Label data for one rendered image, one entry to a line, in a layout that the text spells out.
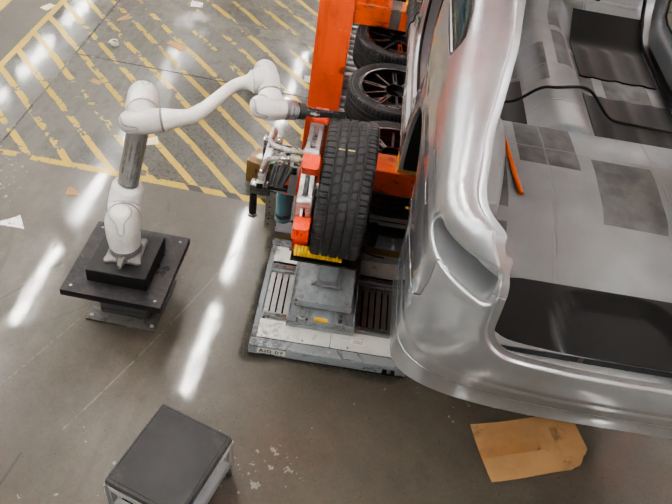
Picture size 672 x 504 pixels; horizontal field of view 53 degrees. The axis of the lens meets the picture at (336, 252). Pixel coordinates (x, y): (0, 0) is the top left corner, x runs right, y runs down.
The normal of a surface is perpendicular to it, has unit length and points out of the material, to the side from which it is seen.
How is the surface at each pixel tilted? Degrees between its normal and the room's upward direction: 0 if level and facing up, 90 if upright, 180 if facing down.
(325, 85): 90
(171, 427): 0
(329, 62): 90
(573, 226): 22
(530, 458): 1
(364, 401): 0
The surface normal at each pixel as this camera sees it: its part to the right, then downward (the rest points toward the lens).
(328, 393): 0.13, -0.69
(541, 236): 0.09, -0.38
